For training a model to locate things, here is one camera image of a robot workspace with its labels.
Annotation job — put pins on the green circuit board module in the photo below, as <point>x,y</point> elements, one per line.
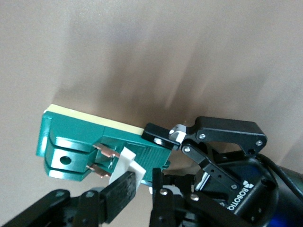
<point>71,132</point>

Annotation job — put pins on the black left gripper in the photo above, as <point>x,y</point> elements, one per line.
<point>258,189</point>

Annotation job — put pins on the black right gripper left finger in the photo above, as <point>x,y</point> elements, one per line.
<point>120,191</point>

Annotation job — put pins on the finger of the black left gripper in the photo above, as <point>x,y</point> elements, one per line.
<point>182,180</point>

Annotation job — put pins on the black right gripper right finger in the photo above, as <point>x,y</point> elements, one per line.
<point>165,208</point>

